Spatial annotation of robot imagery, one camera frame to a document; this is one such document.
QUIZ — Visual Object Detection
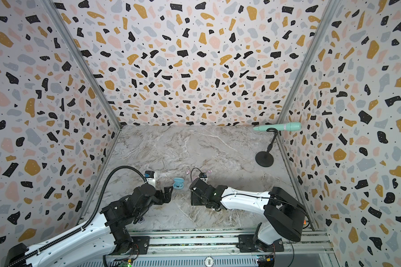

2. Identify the blue earbud charging case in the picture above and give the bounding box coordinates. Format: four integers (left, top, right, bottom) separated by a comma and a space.
173, 178, 184, 190

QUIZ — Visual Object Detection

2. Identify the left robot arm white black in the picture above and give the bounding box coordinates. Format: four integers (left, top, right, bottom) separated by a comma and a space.
5, 184, 173, 267

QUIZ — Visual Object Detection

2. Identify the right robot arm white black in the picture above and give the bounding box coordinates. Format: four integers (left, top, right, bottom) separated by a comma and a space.
189, 178, 307, 245

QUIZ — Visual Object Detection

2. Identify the black microphone stand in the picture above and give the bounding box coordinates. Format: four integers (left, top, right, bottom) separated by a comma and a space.
255, 127, 278, 168

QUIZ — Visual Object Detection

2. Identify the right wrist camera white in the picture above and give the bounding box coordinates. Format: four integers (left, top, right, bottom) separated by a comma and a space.
198, 172, 208, 182

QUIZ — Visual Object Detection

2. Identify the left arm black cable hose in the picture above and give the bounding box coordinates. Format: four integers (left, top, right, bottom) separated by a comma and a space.
6, 166, 148, 267

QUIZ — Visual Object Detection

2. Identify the poker chip on rail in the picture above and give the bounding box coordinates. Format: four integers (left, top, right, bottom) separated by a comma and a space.
204, 257, 215, 267

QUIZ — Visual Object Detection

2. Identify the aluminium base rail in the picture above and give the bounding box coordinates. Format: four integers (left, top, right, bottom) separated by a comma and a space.
76, 229, 339, 267

